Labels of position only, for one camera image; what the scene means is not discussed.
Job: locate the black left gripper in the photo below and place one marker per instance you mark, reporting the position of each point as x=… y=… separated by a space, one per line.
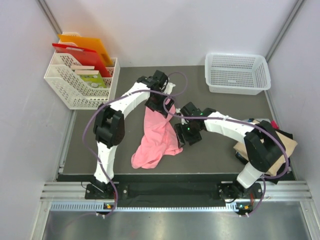
x=159 y=108

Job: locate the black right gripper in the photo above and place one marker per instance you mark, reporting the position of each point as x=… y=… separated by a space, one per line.
x=180 y=129

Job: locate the pink t shirt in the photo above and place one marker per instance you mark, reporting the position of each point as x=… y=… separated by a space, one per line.
x=159 y=140

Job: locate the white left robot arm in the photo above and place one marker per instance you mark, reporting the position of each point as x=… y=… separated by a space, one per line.
x=109 y=124

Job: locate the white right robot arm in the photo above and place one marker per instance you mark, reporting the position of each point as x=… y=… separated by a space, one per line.
x=213 y=121

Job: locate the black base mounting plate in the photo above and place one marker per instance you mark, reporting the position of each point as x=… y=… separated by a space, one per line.
x=172 y=190

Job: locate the green booklet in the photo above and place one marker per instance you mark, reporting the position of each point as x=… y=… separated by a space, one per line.
x=92 y=78

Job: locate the white blue folded garment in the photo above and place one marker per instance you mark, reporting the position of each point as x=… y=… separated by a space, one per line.
x=253 y=120

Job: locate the white file organizer rack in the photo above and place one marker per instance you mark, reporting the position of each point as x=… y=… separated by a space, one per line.
x=72 y=90

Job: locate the red plastic folder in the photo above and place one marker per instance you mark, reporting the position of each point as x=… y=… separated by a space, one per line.
x=84 y=56

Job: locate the white perforated plastic basket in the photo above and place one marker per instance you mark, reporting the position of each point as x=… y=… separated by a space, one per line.
x=242 y=74

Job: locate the beige booklet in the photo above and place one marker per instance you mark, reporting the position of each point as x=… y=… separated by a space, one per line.
x=84 y=70

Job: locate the orange plastic folder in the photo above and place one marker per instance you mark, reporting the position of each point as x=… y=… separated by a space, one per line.
x=91 y=43

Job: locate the magenta folded garment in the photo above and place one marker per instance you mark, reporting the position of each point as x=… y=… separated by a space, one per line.
x=274 y=125

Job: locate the beige folded t shirt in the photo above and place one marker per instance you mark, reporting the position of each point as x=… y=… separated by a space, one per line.
x=262 y=151

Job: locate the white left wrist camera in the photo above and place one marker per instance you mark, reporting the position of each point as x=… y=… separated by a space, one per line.
x=169 y=88

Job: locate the aluminium frame rail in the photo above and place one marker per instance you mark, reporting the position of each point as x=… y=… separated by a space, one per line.
x=273 y=203

